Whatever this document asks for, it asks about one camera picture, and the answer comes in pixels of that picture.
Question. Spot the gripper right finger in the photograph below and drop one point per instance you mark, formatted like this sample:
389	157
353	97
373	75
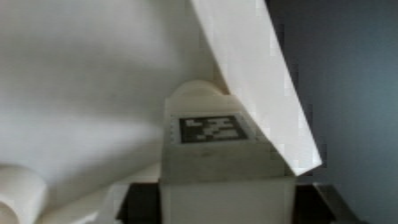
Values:
319	206

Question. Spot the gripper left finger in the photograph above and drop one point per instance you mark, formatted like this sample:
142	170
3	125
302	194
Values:
140	210

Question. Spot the white square tabletop tray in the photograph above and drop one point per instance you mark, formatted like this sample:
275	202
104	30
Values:
96	56

